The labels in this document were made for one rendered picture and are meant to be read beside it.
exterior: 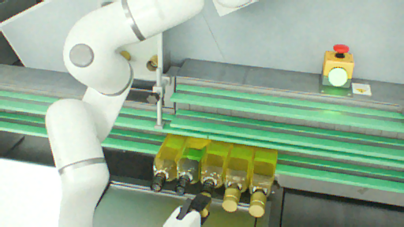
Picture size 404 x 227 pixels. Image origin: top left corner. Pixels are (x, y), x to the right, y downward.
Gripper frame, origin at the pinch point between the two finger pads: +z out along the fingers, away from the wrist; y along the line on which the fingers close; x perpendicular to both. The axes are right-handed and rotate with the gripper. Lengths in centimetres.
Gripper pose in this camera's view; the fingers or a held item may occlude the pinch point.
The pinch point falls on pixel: (200, 209)
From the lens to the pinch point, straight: 100.7
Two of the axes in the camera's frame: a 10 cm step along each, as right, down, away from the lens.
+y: 0.4, -8.6, -5.0
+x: -8.9, -2.6, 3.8
